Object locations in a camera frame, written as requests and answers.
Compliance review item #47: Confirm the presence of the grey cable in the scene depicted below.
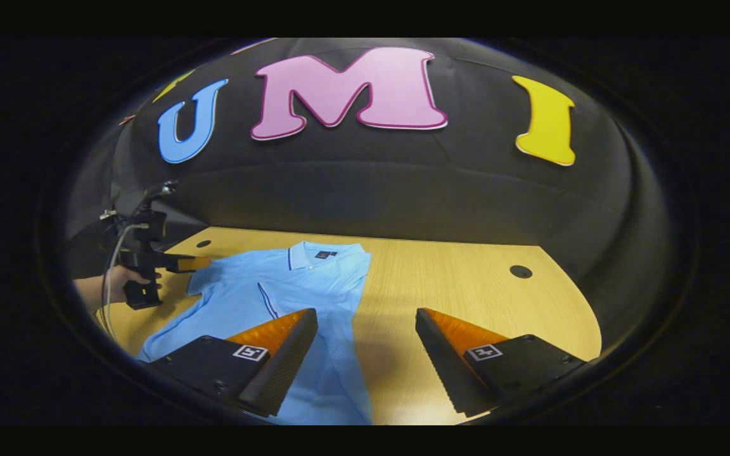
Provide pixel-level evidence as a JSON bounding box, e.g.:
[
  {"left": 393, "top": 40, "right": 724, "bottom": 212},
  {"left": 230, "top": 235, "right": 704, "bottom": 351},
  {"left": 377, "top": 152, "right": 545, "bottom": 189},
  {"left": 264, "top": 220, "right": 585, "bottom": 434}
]
[{"left": 100, "top": 222, "right": 150, "bottom": 339}]

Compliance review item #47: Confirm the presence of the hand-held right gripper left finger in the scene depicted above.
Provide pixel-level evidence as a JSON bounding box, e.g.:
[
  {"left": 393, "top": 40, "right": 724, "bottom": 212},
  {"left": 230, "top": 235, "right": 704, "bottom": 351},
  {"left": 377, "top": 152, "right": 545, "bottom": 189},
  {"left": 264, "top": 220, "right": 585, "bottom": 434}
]
[{"left": 146, "top": 308, "right": 319, "bottom": 419}]

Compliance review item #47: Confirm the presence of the light blue T-shirt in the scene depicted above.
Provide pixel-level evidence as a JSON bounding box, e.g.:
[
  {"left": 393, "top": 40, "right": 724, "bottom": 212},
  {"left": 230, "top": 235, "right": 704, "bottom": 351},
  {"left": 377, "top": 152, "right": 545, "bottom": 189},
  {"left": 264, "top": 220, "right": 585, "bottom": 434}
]
[{"left": 136, "top": 241, "right": 375, "bottom": 425}]

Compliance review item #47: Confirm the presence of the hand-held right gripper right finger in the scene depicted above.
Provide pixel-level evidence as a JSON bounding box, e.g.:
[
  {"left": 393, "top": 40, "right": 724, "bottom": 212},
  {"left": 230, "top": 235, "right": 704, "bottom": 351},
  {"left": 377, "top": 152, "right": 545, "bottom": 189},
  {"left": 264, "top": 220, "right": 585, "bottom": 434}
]
[{"left": 414, "top": 308, "right": 589, "bottom": 419}]

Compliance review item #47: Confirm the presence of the black backdrop cloth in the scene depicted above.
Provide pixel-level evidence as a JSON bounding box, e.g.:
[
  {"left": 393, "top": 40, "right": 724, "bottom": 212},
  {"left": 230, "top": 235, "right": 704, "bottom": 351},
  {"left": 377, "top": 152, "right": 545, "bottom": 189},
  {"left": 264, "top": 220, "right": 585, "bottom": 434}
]
[{"left": 64, "top": 38, "right": 670, "bottom": 355}]

